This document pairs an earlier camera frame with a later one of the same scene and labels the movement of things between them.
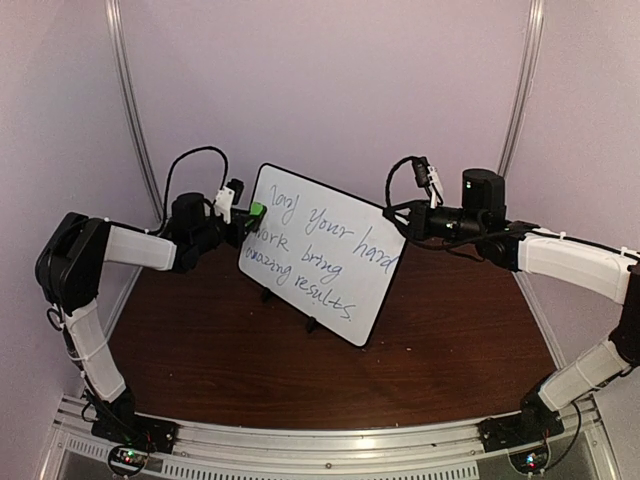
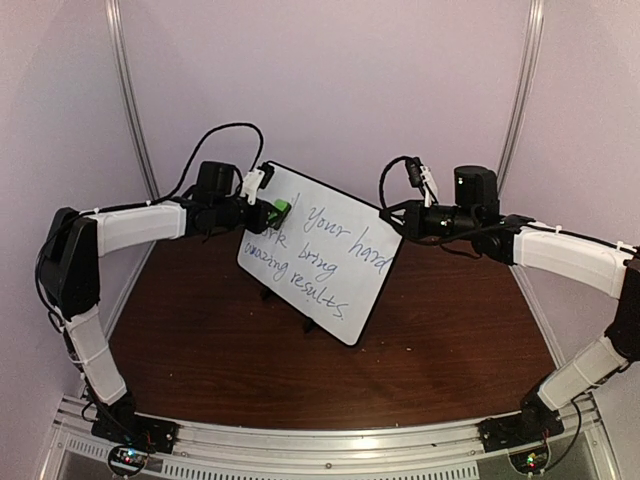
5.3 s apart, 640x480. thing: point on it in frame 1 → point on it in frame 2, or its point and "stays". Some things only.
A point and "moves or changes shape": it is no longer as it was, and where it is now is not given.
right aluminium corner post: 525,81 stays
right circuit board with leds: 531,461 stays
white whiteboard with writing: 331,255 stays
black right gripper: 416,229 stays
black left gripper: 240,223 → 259,223
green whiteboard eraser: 257,208 moves or changes shape
